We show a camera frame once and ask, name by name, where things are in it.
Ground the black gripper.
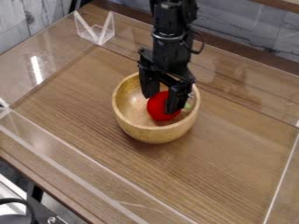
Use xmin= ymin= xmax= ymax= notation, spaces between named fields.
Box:
xmin=137 ymin=31 xmax=195 ymax=114

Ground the red felt fruit green leaf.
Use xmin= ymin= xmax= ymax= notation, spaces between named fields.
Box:
xmin=145 ymin=91 xmax=181 ymax=122

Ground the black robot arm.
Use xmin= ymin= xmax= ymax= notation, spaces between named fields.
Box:
xmin=137 ymin=0 xmax=204 ymax=114

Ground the light wooden bowl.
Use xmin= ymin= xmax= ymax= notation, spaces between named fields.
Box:
xmin=112 ymin=73 xmax=201 ymax=144

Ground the black metal table leg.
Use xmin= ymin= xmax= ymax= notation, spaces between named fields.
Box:
xmin=26 ymin=181 xmax=42 ymax=203

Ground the clear acrylic corner bracket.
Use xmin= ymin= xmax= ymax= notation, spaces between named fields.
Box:
xmin=73 ymin=11 xmax=116 ymax=46

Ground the clear acrylic tray wall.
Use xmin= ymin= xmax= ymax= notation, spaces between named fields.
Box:
xmin=0 ymin=16 xmax=299 ymax=224

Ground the black cable under table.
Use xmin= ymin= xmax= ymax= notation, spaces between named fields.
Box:
xmin=0 ymin=197 xmax=40 ymax=224

